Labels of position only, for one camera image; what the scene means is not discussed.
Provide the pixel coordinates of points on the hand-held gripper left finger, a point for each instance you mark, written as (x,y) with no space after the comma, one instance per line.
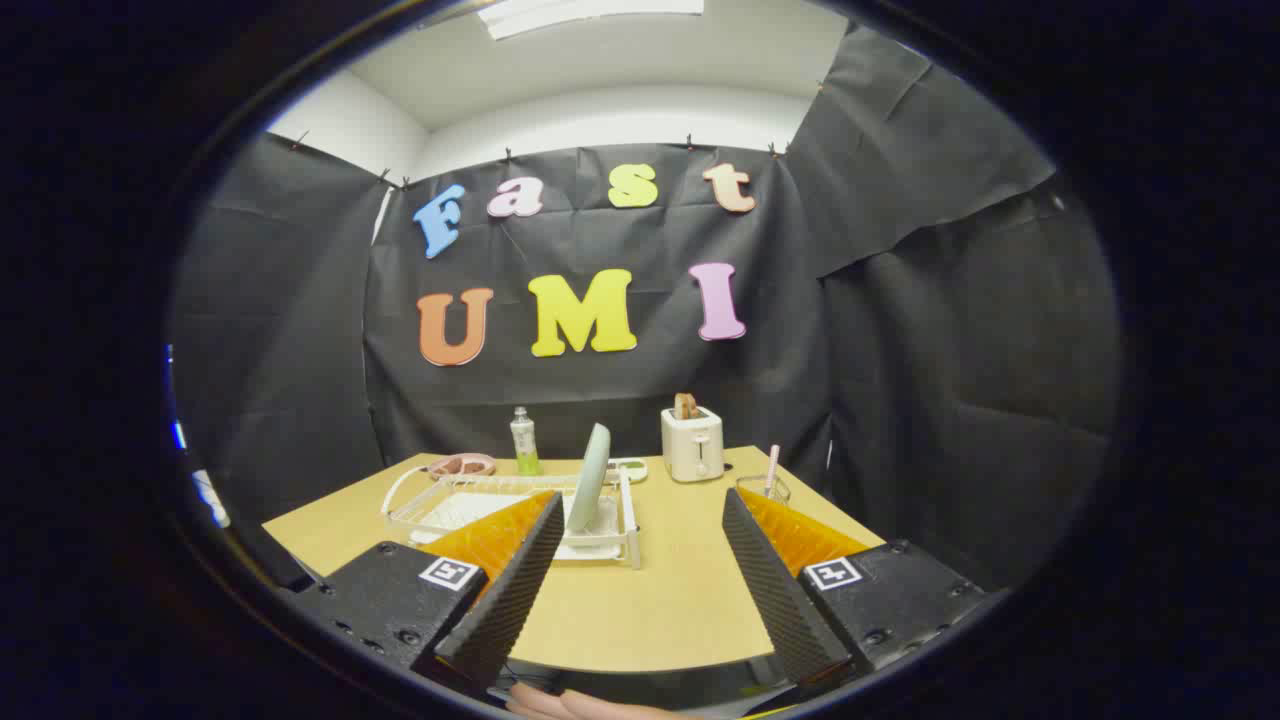
(510,590)

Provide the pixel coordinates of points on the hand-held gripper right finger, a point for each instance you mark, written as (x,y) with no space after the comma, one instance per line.
(780,590)

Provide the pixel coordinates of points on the pale green plate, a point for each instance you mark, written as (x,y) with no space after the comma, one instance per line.
(590,480)

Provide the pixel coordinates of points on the pink dish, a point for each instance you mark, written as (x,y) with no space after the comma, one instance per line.
(462,466)

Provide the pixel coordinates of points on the small white green dish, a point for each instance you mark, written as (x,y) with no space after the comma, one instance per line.
(630,468)

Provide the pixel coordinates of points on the small green label bottle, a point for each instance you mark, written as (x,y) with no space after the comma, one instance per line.
(524,440)

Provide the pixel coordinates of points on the cream toaster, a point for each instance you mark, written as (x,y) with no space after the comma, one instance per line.
(692,450)

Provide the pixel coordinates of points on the brown toast slice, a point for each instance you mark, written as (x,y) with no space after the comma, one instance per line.
(686,405)

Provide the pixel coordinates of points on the black backdrop cloth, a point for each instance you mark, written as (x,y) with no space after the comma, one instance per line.
(900,350)

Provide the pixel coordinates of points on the ceiling light panel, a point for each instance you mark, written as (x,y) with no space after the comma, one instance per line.
(590,14)

